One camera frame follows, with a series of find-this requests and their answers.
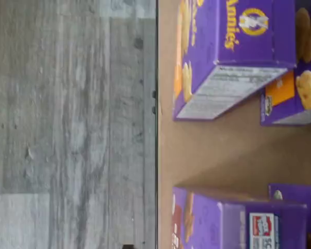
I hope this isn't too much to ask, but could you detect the purple Annie's snack box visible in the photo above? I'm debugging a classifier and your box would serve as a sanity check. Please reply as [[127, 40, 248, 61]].
[[260, 0, 311, 127], [268, 183, 311, 249]]

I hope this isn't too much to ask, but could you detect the light brown shelf board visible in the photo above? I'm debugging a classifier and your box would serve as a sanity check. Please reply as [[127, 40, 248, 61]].
[[157, 0, 311, 249]]

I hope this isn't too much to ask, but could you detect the purple Annie's cracker box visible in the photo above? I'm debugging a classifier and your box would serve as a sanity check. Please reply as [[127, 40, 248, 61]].
[[172, 0, 298, 122]]

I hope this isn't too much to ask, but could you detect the purple box lower front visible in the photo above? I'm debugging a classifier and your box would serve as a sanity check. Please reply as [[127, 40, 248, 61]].
[[172, 186, 308, 249]]

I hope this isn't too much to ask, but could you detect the black metal shelf frame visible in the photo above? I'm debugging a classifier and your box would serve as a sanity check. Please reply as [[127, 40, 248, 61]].
[[151, 0, 160, 249]]

